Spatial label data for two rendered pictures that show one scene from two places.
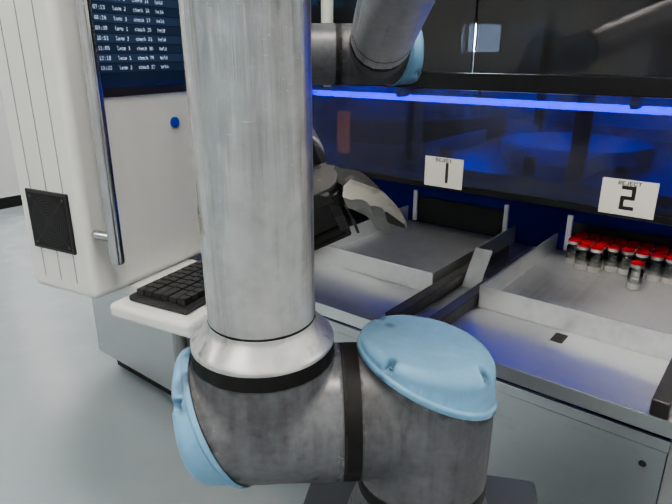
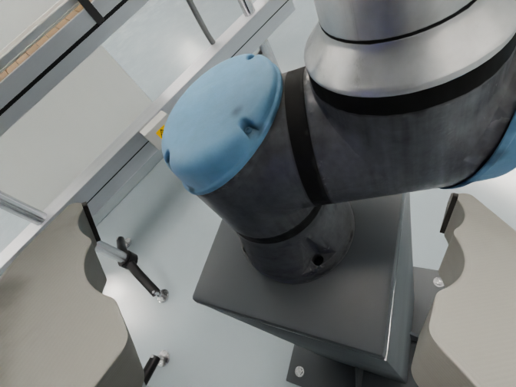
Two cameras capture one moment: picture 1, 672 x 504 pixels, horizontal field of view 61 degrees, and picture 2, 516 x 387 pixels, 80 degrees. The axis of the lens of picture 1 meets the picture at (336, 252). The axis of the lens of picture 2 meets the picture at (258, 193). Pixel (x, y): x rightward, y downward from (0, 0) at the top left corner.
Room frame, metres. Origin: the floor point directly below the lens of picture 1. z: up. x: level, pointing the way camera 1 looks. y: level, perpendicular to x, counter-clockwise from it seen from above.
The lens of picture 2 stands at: (0.60, 0.04, 1.15)
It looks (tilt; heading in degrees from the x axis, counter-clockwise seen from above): 50 degrees down; 218
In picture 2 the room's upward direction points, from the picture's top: 38 degrees counter-clockwise
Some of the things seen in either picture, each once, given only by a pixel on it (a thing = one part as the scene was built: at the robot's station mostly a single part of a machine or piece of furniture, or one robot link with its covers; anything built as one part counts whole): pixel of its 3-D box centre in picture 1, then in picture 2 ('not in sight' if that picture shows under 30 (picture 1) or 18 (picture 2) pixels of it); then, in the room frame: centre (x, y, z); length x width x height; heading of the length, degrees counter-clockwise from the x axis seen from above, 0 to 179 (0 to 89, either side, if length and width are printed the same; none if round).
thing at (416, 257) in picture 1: (417, 241); not in sight; (1.05, -0.16, 0.90); 0.34 x 0.26 x 0.04; 141
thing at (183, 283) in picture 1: (224, 267); not in sight; (1.12, 0.23, 0.82); 0.40 x 0.14 x 0.02; 152
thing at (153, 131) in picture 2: not in sight; (160, 130); (-0.18, -0.75, 0.50); 0.12 x 0.05 x 0.09; 141
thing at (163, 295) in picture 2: not in sight; (133, 262); (0.20, -1.13, 0.07); 0.50 x 0.08 x 0.14; 51
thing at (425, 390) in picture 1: (417, 403); (249, 150); (0.42, -0.07, 0.96); 0.13 x 0.12 x 0.14; 93
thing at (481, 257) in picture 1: (462, 277); not in sight; (0.83, -0.20, 0.91); 0.14 x 0.03 x 0.06; 141
